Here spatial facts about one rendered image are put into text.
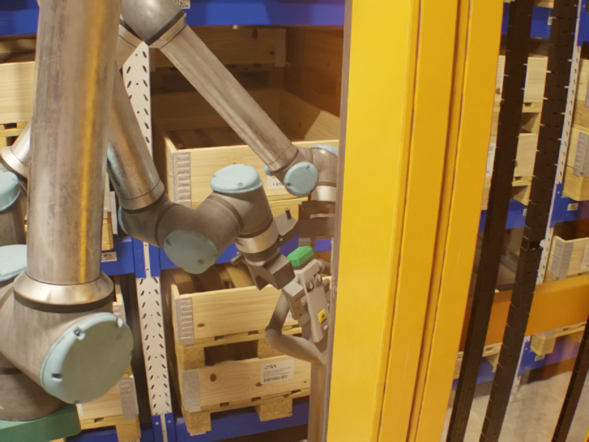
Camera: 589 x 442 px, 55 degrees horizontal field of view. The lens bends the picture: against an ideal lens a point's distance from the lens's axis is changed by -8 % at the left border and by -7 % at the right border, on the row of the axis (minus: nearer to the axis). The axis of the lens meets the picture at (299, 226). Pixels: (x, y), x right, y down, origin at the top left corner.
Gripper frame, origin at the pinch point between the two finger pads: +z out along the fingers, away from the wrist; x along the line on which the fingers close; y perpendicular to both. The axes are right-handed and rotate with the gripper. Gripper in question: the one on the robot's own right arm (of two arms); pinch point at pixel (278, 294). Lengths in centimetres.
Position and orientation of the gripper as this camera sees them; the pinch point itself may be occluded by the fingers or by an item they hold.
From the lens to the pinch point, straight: 133.9
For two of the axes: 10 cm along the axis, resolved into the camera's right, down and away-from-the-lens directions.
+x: 6.3, 4.1, -6.6
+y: -7.5, 5.5, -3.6
